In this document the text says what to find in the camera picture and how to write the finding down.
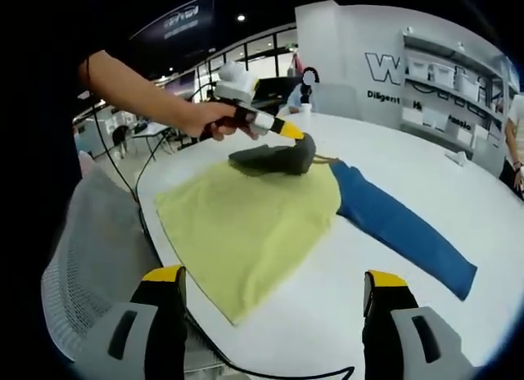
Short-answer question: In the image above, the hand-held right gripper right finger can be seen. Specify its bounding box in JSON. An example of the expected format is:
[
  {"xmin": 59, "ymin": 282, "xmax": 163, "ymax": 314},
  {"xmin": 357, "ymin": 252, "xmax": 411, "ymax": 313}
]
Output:
[{"xmin": 361, "ymin": 269, "xmax": 478, "ymax": 380}]

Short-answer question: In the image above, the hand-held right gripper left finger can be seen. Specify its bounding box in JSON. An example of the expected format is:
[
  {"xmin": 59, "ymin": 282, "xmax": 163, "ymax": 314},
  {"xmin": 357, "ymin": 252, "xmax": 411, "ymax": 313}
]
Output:
[{"xmin": 73, "ymin": 265, "xmax": 189, "ymax": 380}]

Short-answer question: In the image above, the yellow blue grey garment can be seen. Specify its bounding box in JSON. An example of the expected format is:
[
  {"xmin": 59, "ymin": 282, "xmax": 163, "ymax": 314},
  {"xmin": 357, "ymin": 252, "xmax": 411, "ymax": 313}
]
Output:
[{"xmin": 153, "ymin": 131, "xmax": 480, "ymax": 327}]

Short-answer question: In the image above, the person's left hand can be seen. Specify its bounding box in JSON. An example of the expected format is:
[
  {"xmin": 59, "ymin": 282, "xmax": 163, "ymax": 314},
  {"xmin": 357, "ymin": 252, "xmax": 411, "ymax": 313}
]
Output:
[{"xmin": 178, "ymin": 97, "xmax": 251, "ymax": 143}]

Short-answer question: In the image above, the black computer monitor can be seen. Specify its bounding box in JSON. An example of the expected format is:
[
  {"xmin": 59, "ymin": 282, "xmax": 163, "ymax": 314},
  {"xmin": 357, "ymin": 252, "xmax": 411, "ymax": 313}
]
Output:
[{"xmin": 253, "ymin": 77, "xmax": 300, "ymax": 106}]

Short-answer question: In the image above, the pink hanging cloth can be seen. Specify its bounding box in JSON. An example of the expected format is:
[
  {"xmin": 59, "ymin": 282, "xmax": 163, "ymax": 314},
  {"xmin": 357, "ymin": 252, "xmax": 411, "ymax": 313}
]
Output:
[{"xmin": 287, "ymin": 54, "xmax": 305, "ymax": 80}]

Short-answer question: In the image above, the dark hanging banner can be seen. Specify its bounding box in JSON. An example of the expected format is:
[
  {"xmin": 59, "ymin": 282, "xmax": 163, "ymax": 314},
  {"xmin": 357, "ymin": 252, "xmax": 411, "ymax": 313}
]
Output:
[{"xmin": 129, "ymin": 0, "xmax": 215, "ymax": 61}]

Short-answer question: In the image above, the grey mesh chair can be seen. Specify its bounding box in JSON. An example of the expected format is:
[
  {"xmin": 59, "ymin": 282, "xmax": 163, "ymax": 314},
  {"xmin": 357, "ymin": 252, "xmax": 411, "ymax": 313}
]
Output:
[{"xmin": 40, "ymin": 161, "xmax": 165, "ymax": 361}]

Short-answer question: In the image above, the white storage bin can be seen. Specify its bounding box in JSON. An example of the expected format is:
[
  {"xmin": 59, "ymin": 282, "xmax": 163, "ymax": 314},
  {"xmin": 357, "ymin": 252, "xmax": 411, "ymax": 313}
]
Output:
[
  {"xmin": 456, "ymin": 70, "xmax": 481, "ymax": 101},
  {"xmin": 431, "ymin": 64, "xmax": 456, "ymax": 88},
  {"xmin": 409, "ymin": 60, "xmax": 433, "ymax": 82}
]

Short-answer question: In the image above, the small white table object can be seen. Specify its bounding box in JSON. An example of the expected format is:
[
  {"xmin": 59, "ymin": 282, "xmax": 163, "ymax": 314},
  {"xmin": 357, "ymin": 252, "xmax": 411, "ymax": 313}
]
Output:
[{"xmin": 445, "ymin": 149, "xmax": 468, "ymax": 167}]

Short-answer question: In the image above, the grey metal shelf rack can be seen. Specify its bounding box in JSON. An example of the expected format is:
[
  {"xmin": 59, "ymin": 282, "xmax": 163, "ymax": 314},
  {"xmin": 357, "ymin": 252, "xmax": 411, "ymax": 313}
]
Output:
[{"xmin": 399, "ymin": 26, "xmax": 513, "ymax": 161}]

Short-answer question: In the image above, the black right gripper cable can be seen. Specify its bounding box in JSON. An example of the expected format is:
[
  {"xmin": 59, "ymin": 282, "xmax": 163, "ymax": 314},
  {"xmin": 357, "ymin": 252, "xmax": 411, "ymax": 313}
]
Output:
[{"xmin": 186, "ymin": 314, "xmax": 356, "ymax": 380}]

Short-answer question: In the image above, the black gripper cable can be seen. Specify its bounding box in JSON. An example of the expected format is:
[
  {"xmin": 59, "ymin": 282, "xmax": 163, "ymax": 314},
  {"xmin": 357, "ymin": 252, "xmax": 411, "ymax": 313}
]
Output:
[
  {"xmin": 84, "ymin": 54, "xmax": 159, "ymax": 233},
  {"xmin": 186, "ymin": 314, "xmax": 356, "ymax": 380}
]

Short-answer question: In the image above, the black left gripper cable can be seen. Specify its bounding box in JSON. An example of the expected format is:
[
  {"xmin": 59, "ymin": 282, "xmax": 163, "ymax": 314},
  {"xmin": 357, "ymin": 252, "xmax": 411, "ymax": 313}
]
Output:
[{"xmin": 84, "ymin": 54, "xmax": 159, "ymax": 233}]

